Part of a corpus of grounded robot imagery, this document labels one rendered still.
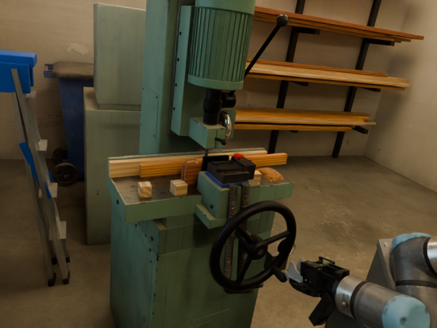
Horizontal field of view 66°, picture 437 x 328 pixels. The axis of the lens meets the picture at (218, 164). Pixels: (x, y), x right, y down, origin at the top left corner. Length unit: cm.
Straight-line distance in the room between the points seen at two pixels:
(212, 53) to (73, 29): 244
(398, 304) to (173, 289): 68
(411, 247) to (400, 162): 387
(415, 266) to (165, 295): 73
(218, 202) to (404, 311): 49
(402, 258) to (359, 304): 17
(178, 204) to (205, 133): 25
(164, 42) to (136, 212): 58
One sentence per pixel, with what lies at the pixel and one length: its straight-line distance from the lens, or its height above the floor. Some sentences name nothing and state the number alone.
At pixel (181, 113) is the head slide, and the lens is 118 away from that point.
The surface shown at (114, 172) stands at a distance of 109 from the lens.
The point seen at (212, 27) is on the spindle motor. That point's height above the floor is 137.
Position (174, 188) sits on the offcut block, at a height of 92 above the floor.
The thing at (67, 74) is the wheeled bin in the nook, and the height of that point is 92.
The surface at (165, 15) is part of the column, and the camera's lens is 123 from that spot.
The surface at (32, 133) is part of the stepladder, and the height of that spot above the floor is 84.
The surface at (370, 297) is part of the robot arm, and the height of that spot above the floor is 88.
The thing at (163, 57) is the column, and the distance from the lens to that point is 123.
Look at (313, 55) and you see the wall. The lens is 420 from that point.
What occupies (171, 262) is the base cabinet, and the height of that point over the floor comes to 67.
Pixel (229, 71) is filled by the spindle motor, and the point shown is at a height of 125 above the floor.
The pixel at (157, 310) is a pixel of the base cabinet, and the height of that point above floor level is 49.
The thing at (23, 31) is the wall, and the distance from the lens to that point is 340.
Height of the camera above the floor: 136
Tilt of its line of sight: 21 degrees down
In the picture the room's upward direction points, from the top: 8 degrees clockwise
